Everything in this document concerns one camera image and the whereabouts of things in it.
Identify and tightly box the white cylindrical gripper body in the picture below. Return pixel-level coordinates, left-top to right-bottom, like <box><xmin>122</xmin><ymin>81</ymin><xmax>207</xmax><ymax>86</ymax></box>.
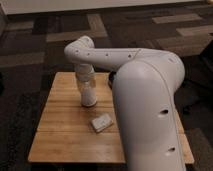
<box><xmin>74</xmin><ymin>64</ymin><xmax>95</xmax><ymax>82</ymax></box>

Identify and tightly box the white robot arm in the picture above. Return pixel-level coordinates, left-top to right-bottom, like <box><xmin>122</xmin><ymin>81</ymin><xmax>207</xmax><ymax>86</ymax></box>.
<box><xmin>64</xmin><ymin>36</ymin><xmax>186</xmax><ymax>171</ymax></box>

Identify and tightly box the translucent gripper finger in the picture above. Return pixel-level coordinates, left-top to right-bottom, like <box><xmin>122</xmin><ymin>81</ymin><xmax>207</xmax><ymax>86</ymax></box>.
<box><xmin>77</xmin><ymin>79</ymin><xmax>82</xmax><ymax>92</ymax></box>
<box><xmin>90</xmin><ymin>77</ymin><xmax>96</xmax><ymax>88</ymax></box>

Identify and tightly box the dark blue bowl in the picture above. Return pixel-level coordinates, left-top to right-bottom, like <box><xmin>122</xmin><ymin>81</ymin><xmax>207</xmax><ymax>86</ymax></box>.
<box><xmin>108</xmin><ymin>72</ymin><xmax>116</xmax><ymax>89</ymax></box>

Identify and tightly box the white rectangular sponge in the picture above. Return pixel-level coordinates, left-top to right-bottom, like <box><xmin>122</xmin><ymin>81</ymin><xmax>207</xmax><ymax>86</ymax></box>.
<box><xmin>91</xmin><ymin>113</ymin><xmax>113</xmax><ymax>133</ymax></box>

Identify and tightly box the wooden table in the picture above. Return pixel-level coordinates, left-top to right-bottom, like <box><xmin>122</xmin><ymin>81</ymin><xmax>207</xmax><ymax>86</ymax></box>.
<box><xmin>27</xmin><ymin>71</ymin><xmax>195</xmax><ymax>165</ymax></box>

